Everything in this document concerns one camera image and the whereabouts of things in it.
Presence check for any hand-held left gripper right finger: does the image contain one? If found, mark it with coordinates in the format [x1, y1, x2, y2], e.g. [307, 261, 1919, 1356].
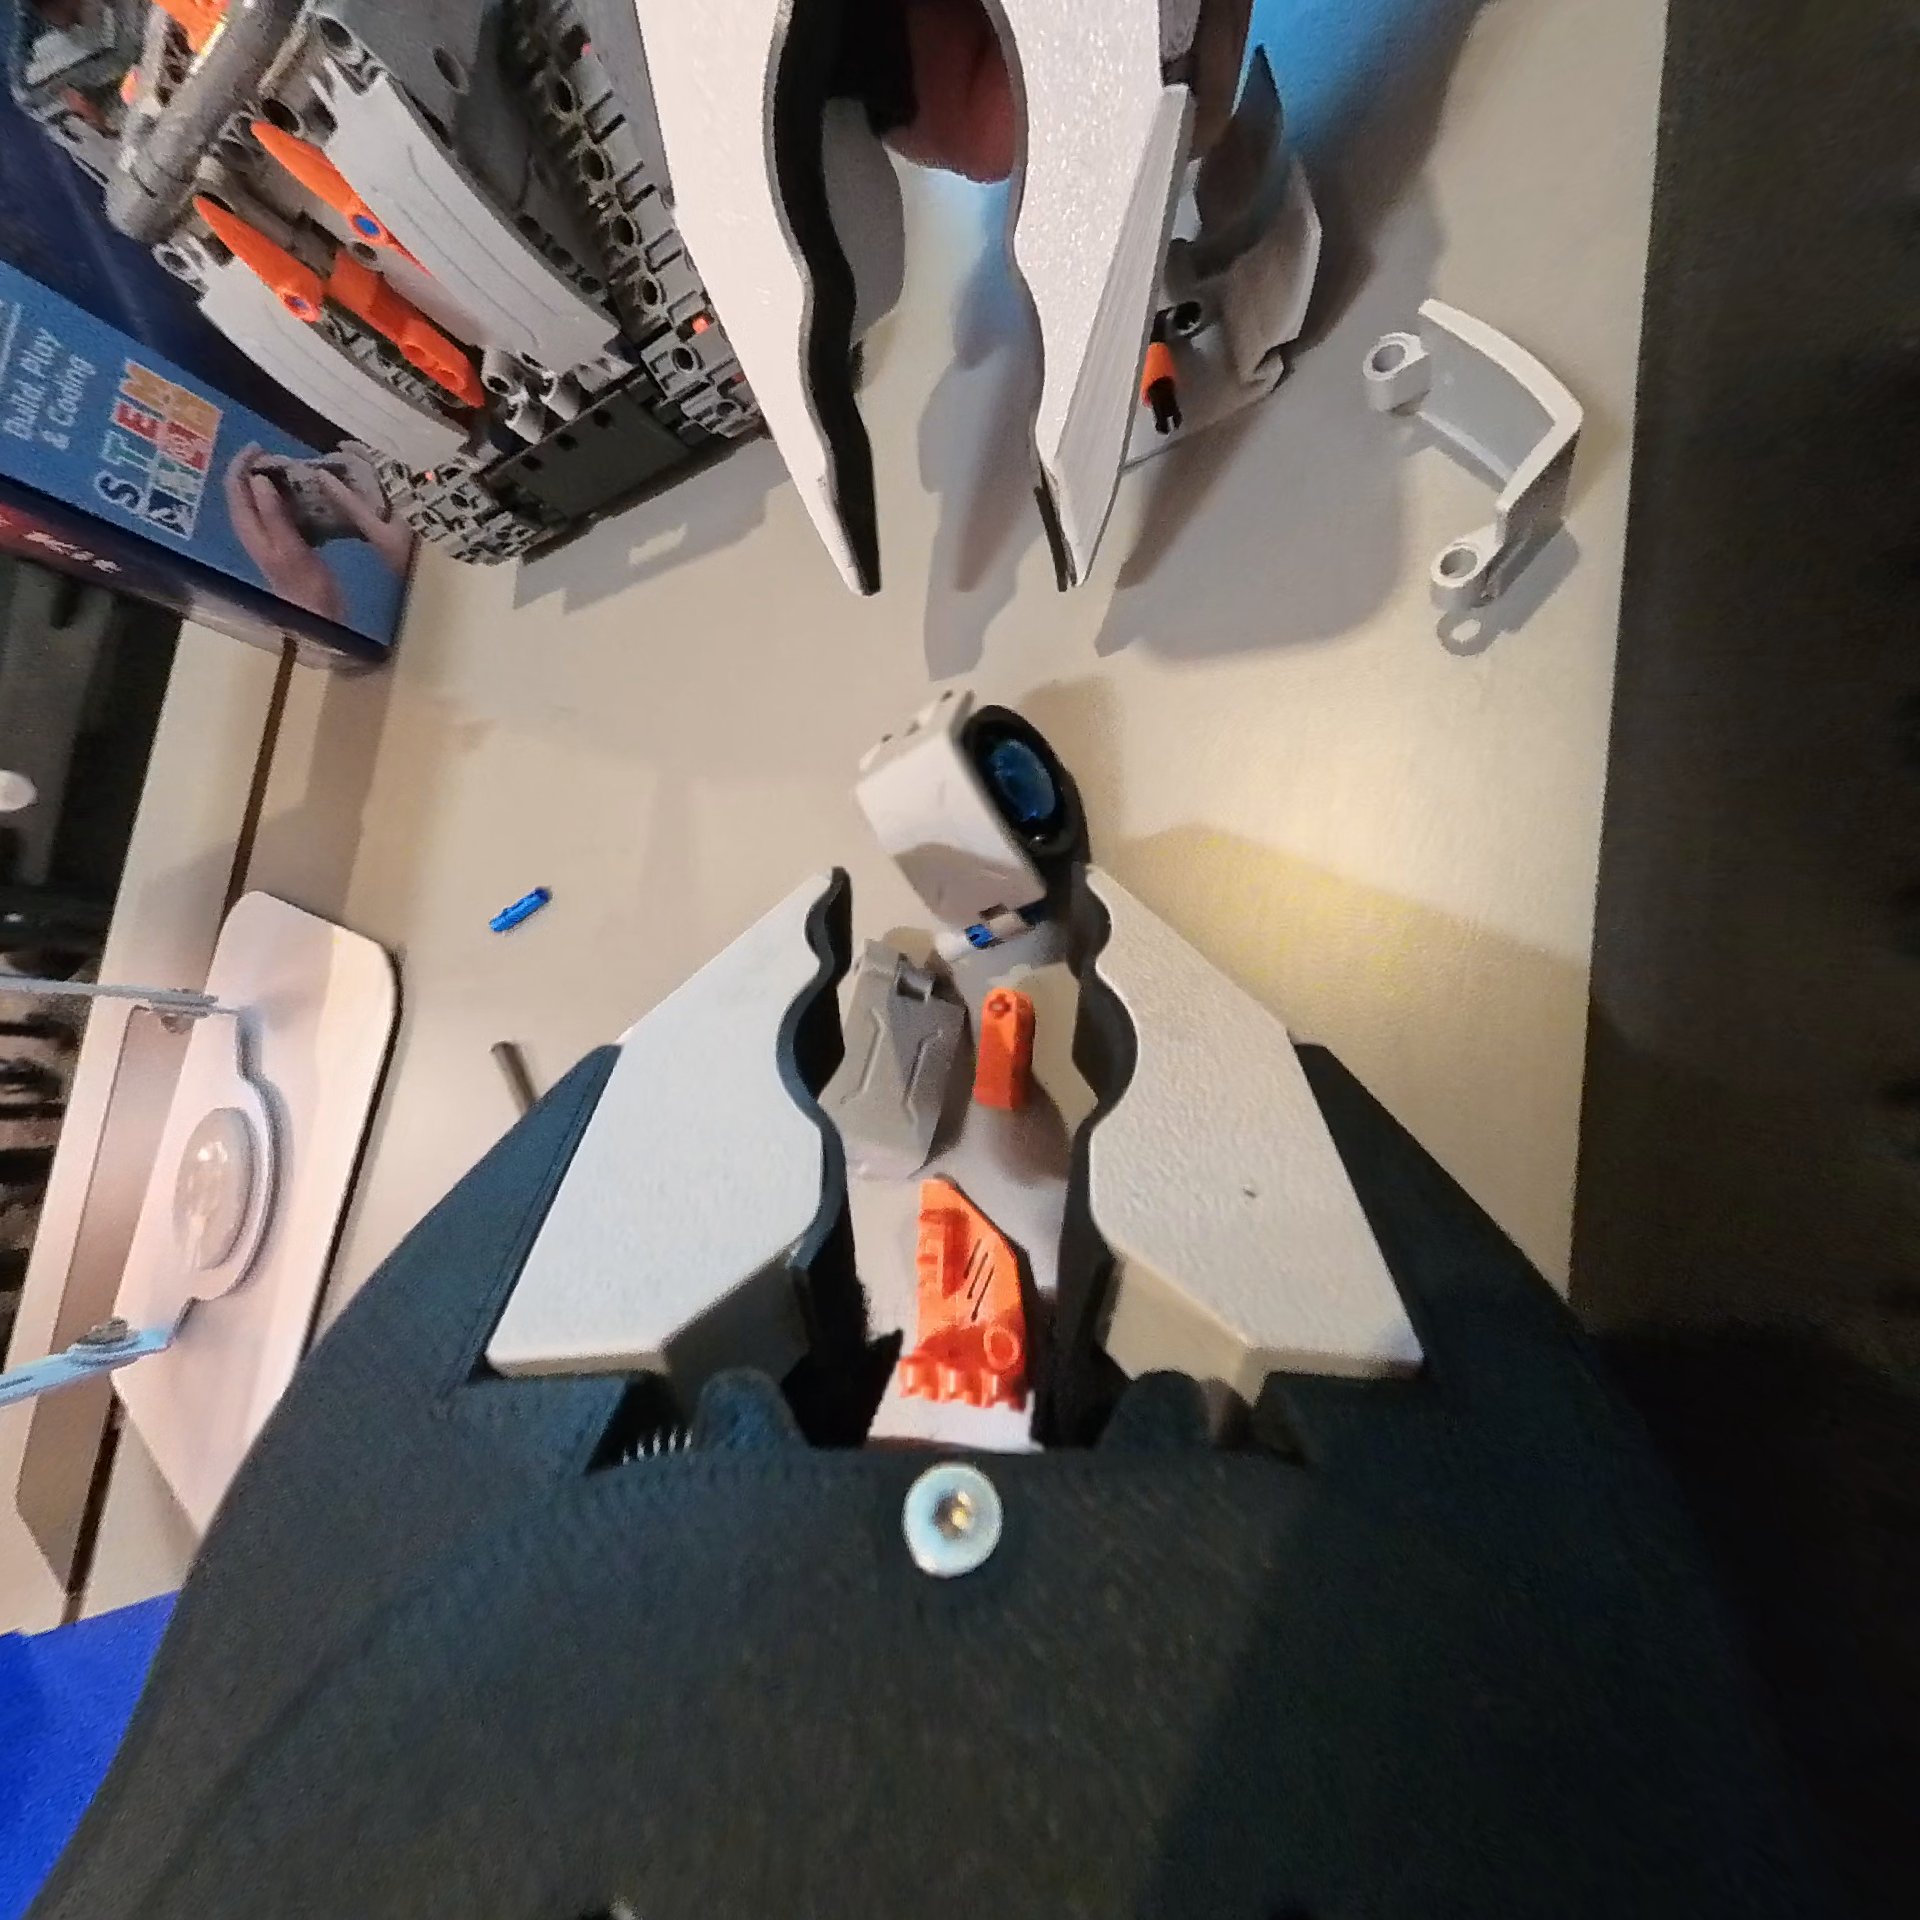
[1061, 863, 1434, 1401]

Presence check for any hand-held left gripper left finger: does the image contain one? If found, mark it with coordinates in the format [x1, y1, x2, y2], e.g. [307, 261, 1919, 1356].
[480, 870, 860, 1417]

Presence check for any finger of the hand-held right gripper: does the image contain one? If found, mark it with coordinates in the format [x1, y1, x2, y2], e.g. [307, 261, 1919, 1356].
[632, 0, 904, 597]
[992, 0, 1209, 589]

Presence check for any small orange liftarm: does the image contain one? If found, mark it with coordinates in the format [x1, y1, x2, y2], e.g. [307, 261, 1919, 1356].
[970, 998, 1037, 1117]

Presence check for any grey orange tracked toy robot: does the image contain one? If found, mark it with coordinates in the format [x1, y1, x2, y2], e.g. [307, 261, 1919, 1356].
[105, 0, 788, 566]

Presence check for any orange toy part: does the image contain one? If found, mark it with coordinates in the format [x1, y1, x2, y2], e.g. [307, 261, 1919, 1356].
[888, 1177, 1051, 1412]

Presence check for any white book stand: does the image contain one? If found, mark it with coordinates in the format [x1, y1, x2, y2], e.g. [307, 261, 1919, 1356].
[0, 891, 405, 1636]

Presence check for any grey curved toy part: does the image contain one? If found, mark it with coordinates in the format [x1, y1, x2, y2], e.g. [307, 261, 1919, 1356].
[1363, 302, 1587, 615]

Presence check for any blue robot kit box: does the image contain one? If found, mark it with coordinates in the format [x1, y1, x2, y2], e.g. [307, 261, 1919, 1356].
[0, 92, 413, 667]

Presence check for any black foam pad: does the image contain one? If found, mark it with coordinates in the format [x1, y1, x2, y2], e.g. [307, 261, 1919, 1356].
[1576, 0, 1920, 1443]

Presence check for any blue plastic bin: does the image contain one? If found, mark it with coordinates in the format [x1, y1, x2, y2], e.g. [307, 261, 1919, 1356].
[0, 1590, 187, 1920]

